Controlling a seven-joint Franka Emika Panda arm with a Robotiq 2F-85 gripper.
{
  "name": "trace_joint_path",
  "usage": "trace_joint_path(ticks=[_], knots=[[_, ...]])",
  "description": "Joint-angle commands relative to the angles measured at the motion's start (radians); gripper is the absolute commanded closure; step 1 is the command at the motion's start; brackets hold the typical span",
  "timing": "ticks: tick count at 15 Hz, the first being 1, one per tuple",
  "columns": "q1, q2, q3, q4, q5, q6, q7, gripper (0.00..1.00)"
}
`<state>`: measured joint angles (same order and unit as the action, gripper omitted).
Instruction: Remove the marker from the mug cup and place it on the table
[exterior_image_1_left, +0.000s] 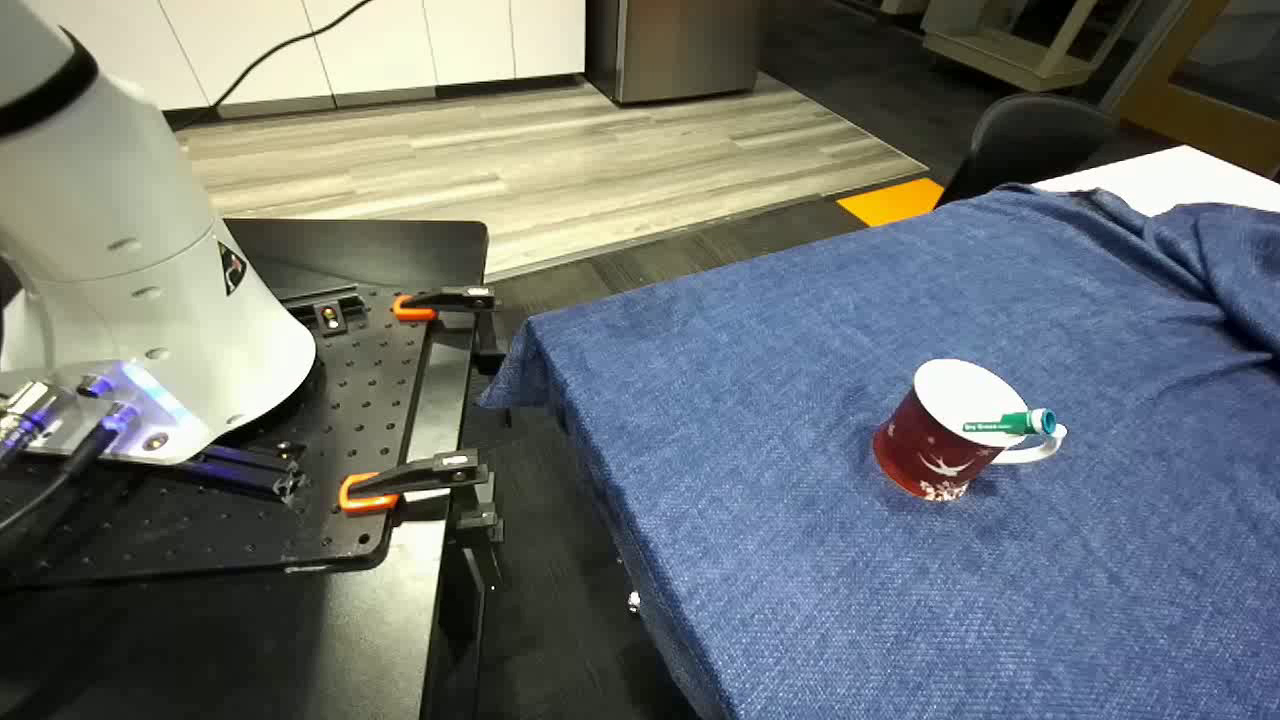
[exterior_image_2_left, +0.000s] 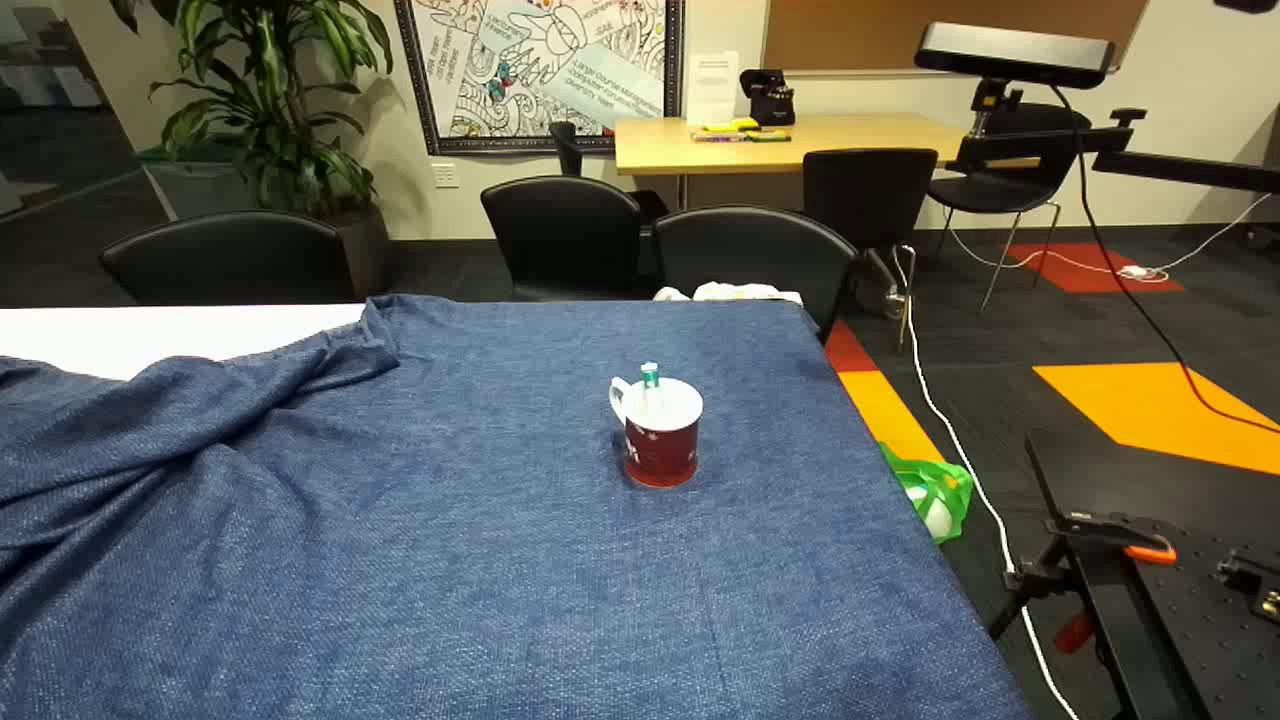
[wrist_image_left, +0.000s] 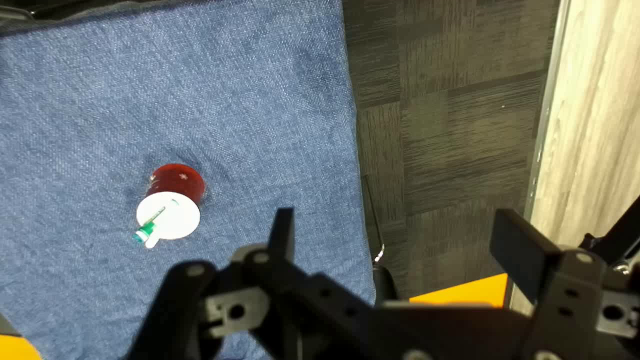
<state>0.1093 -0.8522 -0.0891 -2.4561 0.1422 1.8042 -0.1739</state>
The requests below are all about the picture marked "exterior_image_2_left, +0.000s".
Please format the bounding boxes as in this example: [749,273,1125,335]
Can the black office chair metal legs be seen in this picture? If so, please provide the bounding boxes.
[924,101,1095,311]

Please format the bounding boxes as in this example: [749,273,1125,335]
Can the black metal stand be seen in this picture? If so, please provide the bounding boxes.
[1063,531,1218,720]

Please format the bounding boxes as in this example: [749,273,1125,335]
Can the blue denim cloth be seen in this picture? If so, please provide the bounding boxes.
[0,291,1039,720]

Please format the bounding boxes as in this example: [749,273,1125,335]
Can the white paper wall notice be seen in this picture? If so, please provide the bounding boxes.
[682,48,744,132]

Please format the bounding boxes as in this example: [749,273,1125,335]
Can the green potted plant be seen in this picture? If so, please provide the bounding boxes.
[108,0,401,298]

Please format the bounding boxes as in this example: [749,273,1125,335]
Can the red mug white inside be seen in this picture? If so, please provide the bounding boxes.
[604,373,709,493]

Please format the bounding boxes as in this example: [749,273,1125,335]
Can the black clamp orange handle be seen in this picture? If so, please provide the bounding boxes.
[987,434,1185,658]

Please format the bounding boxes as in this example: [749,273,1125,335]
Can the yellow item on desk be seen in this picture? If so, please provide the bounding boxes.
[687,117,797,146]

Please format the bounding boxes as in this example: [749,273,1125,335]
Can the black desk telephone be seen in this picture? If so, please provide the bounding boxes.
[736,63,799,132]

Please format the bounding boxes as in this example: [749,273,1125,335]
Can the white crumpled paper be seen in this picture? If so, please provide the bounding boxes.
[650,277,807,311]

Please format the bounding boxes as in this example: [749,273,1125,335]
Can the green plastic bag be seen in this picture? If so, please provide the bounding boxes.
[877,444,982,549]

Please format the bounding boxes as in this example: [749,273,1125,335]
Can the black bar camera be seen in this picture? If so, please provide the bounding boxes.
[911,16,1120,92]

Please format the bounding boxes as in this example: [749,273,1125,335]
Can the light wooden desk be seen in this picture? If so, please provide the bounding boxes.
[608,113,974,215]

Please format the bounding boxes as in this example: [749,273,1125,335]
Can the white power cable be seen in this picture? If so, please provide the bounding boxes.
[887,244,1085,720]

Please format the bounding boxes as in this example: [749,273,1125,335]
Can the black framed whiteboard poster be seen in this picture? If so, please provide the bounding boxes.
[392,0,687,161]

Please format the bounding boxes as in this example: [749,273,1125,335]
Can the brown cork board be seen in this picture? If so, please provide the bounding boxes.
[762,0,1154,74]

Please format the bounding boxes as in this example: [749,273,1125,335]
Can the black cable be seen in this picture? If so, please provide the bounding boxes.
[1068,143,1280,439]

